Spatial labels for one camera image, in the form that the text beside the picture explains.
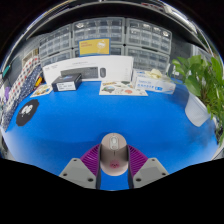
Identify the yellow handled tool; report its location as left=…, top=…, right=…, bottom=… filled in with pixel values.
left=34, top=75, right=44, bottom=89

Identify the green plant in white pot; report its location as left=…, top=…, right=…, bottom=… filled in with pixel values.
left=171, top=54, right=224, bottom=148

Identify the colourful sticker sheet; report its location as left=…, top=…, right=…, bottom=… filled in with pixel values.
left=98, top=80, right=149, bottom=97
left=29, top=83, right=54, bottom=99

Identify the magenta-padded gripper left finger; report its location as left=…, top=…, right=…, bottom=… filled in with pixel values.
left=58, top=143, right=103, bottom=190

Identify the red blue checkered cloth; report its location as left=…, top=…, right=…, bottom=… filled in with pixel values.
left=0, top=56, right=41, bottom=111

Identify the small purple toy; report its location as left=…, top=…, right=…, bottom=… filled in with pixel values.
left=3, top=86, right=11, bottom=102

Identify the dark overhead shelf unit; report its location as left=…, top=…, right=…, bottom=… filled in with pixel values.
left=6, top=0, right=214, bottom=51

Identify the small dark blue box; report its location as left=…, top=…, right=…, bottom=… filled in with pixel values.
left=51, top=73, right=83, bottom=93

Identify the long white keyboard box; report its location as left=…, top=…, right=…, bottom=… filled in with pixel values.
left=42, top=55, right=135, bottom=86

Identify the yellow and blue box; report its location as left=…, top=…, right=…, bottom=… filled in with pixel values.
left=78, top=38, right=111, bottom=57

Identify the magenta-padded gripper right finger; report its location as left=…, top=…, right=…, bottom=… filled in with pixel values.
left=126, top=144, right=170, bottom=190

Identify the black round mouse pad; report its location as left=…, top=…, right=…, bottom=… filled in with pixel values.
left=15, top=98, right=40, bottom=127

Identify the pink computer mouse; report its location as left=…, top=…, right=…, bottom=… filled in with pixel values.
left=99, top=132, right=129, bottom=177

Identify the white blue tissue box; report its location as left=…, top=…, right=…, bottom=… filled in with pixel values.
left=131, top=68, right=177, bottom=95

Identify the teal hanging tool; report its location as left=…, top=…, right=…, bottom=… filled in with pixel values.
left=1, top=64, right=11, bottom=78

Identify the beige storage basket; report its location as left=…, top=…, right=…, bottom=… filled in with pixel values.
left=21, top=48, right=40, bottom=68

